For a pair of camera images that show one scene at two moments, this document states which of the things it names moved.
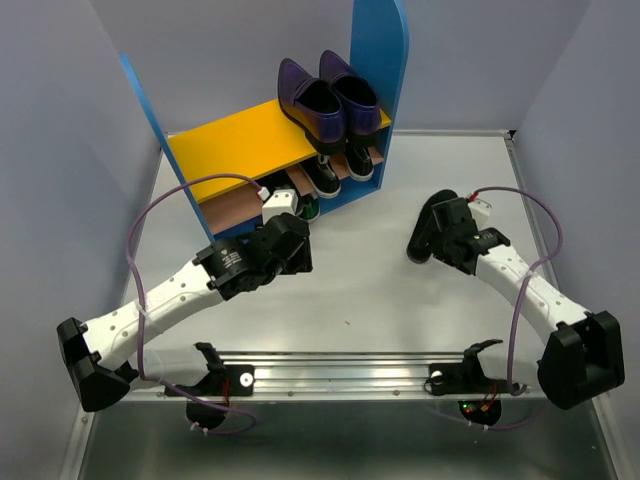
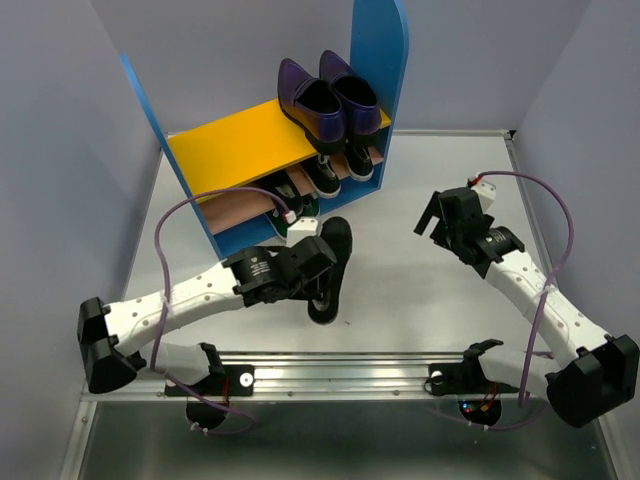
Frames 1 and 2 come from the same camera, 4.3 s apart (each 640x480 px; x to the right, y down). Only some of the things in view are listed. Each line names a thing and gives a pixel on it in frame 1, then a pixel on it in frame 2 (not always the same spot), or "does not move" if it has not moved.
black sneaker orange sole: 321,176 does not move
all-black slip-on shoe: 426,229 -> 336,235
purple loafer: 359,100 does not move
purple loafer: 314,105 does not move
